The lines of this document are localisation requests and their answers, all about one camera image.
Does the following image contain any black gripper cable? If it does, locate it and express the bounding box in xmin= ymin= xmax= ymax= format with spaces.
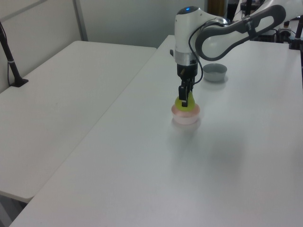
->
xmin=188 ymin=19 xmax=205 ymax=85

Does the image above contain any black electronics box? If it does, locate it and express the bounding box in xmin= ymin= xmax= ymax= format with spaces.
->
xmin=250 ymin=32 xmax=278 ymax=43

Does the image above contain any green pear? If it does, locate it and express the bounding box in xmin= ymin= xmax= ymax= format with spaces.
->
xmin=174 ymin=92 xmax=196 ymax=112

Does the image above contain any emergency stop button box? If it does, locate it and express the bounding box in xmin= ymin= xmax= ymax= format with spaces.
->
xmin=278 ymin=20 xmax=293 ymax=36

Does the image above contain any black monitor stand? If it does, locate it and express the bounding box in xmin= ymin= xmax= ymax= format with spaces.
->
xmin=240 ymin=0 xmax=253 ymax=16

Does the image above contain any grey plastic bowl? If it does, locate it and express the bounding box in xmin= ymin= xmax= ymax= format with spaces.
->
xmin=203 ymin=63 xmax=228 ymax=82

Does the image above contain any grey metal partition post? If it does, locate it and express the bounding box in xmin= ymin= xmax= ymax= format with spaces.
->
xmin=72 ymin=0 xmax=89 ymax=42

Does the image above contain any black camera pole with base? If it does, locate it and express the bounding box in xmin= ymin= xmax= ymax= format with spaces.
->
xmin=0 ymin=20 xmax=29 ymax=88

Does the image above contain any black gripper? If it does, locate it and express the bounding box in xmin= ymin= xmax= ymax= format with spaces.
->
xmin=176 ymin=62 xmax=198 ymax=108

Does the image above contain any pink plastic bowl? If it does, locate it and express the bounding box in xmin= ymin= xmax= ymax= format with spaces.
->
xmin=171 ymin=105 xmax=201 ymax=125

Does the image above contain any black clamped camera pole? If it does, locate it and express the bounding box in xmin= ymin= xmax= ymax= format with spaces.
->
xmin=288 ymin=16 xmax=303 ymax=51

